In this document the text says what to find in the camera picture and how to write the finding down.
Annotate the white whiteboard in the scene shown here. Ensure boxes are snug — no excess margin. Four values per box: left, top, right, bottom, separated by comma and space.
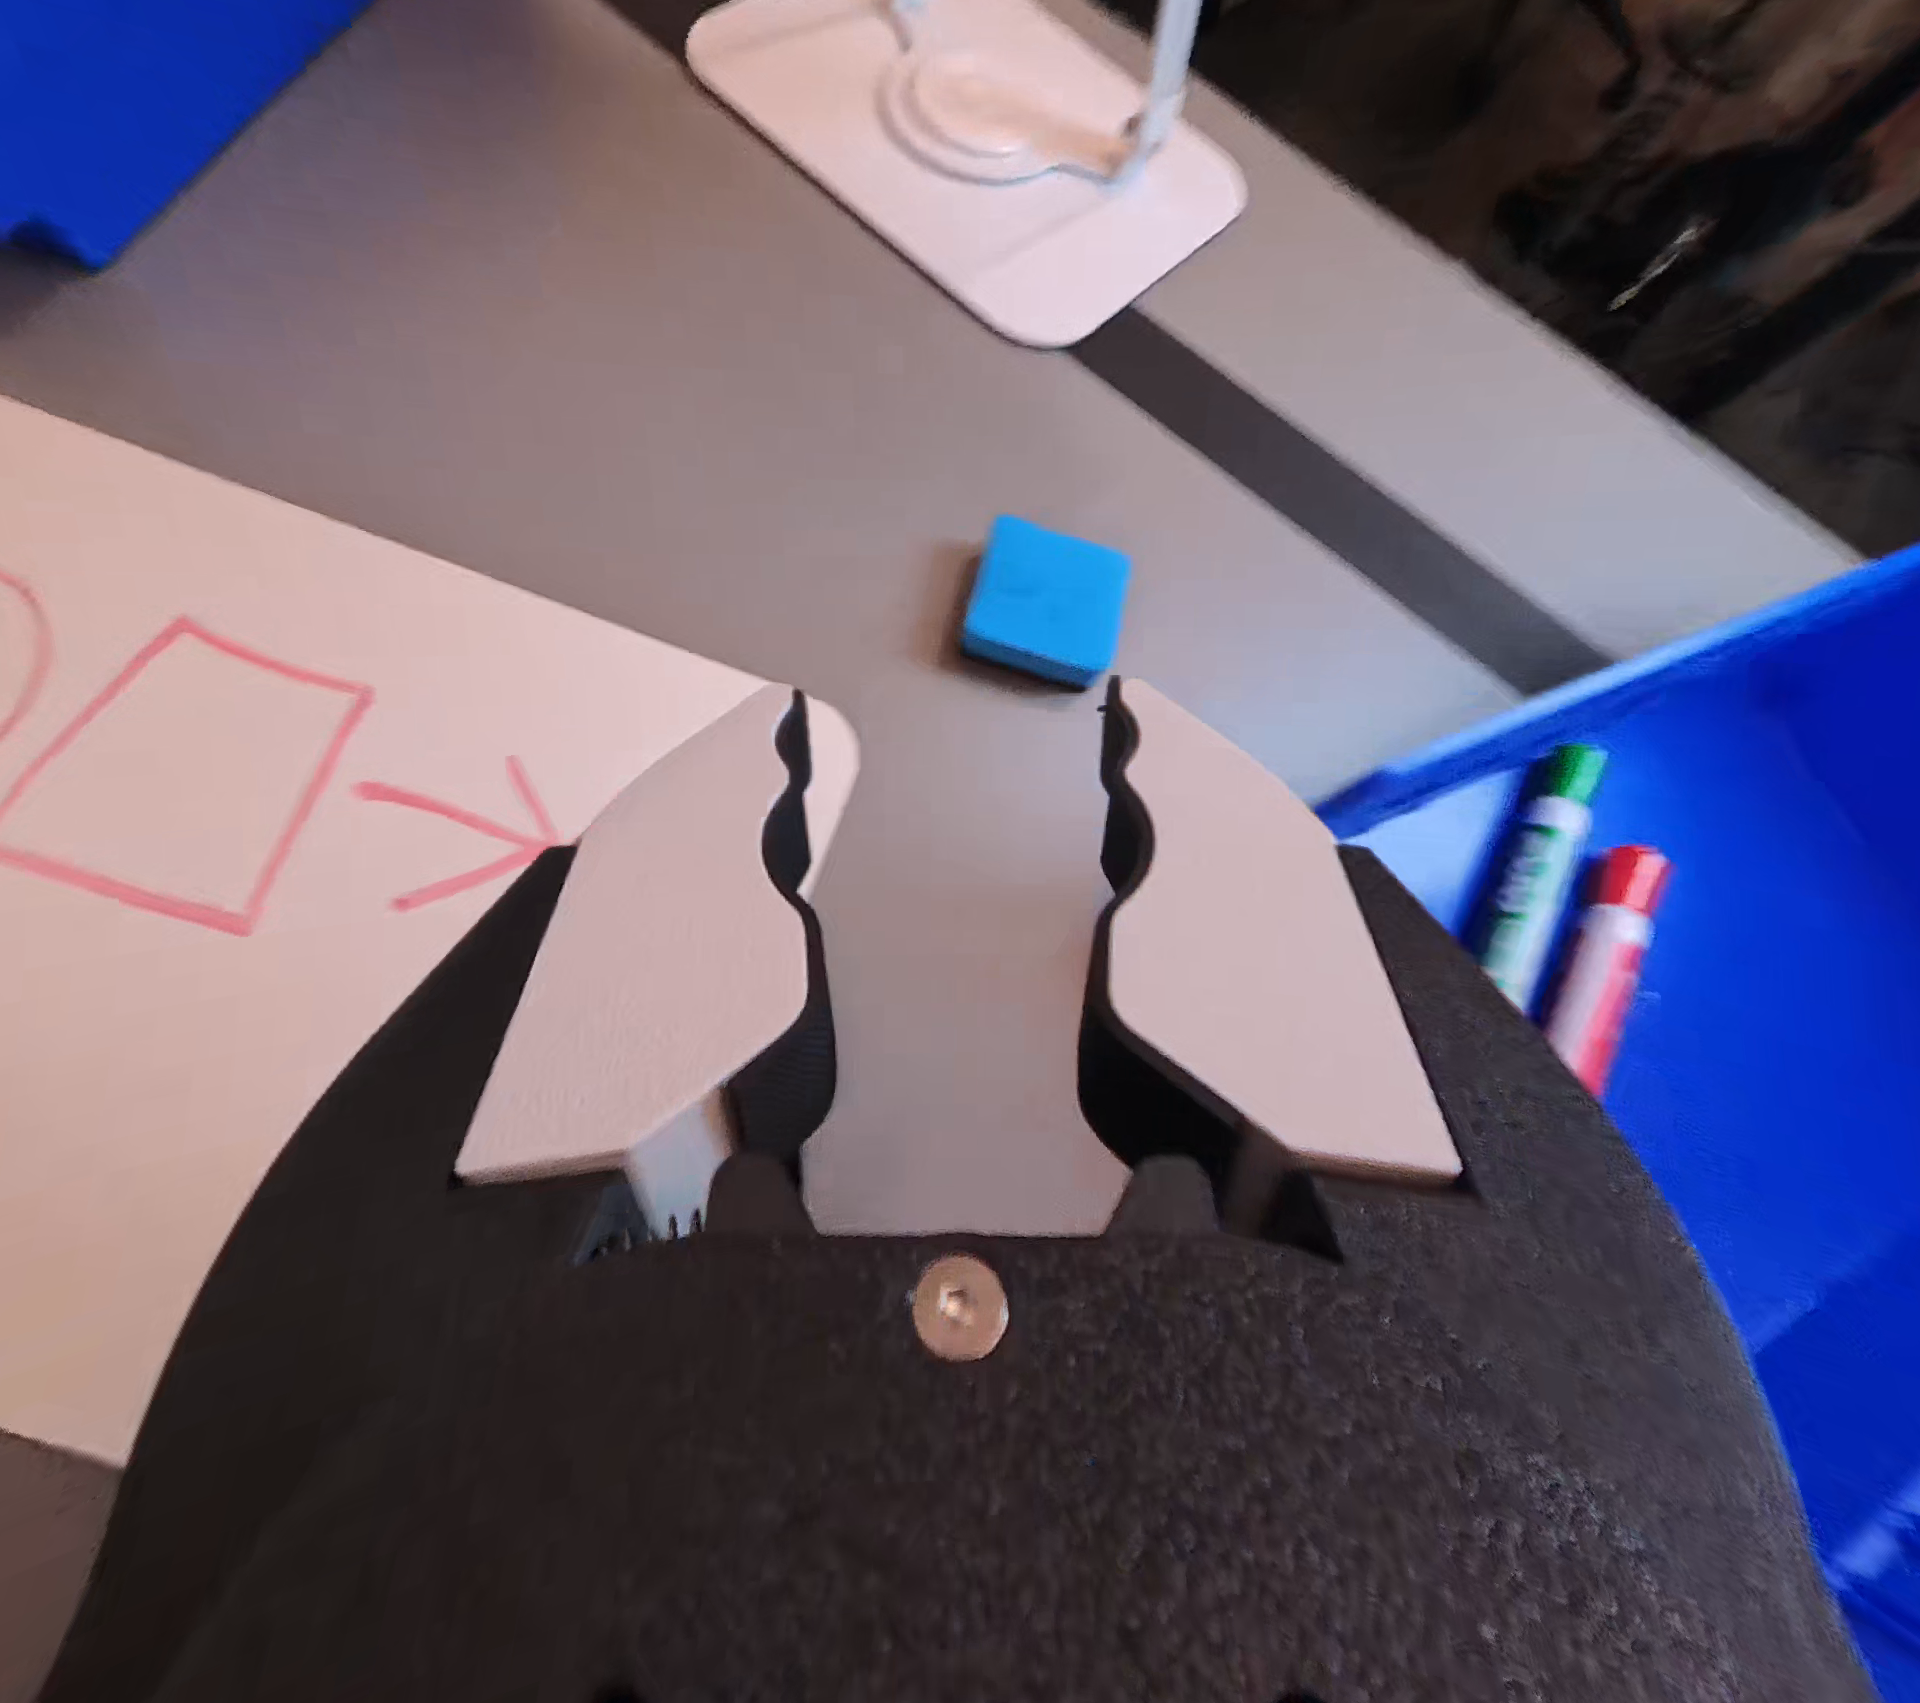
0, 395, 861, 1466

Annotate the green dry erase marker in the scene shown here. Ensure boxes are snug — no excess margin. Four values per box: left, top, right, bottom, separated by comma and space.
1476, 790, 1595, 1014

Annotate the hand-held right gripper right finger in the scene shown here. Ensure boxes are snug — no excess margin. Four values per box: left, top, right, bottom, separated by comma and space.
1079, 676, 1464, 1248

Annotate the red dry erase marker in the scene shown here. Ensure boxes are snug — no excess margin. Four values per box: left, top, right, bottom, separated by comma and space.
1545, 899, 1659, 1099

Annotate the blue foam eraser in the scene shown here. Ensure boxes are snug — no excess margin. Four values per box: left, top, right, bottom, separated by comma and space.
959, 511, 1135, 690

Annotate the black tape strip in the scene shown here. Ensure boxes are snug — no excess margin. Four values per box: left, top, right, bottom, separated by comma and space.
1071, 307, 1615, 695

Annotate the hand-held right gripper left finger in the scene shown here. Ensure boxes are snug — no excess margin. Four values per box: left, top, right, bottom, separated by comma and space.
454, 685, 839, 1241

